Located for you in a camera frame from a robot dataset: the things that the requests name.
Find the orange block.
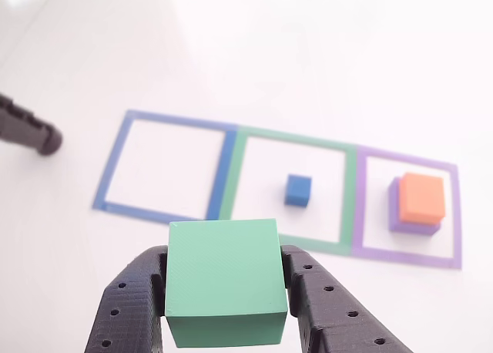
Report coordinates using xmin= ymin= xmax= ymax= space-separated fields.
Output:
xmin=398 ymin=172 xmax=448 ymax=225

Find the purple block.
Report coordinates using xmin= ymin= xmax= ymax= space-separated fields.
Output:
xmin=387 ymin=176 xmax=442 ymax=237

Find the black camera tripod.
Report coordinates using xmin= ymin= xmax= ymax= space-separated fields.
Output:
xmin=0 ymin=93 xmax=64 ymax=156

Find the green cube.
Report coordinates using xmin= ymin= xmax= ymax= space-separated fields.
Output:
xmin=164 ymin=217 xmax=289 ymax=349

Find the blue square frame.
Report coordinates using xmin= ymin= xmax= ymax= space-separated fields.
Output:
xmin=91 ymin=109 xmax=239 ymax=226

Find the purple square frame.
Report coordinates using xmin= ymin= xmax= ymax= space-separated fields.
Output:
xmin=350 ymin=144 xmax=463 ymax=271

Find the green square frame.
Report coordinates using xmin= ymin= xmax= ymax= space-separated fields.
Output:
xmin=219 ymin=125 xmax=359 ymax=257

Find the small blue cube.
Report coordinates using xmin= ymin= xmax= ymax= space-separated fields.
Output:
xmin=283 ymin=174 xmax=313 ymax=207

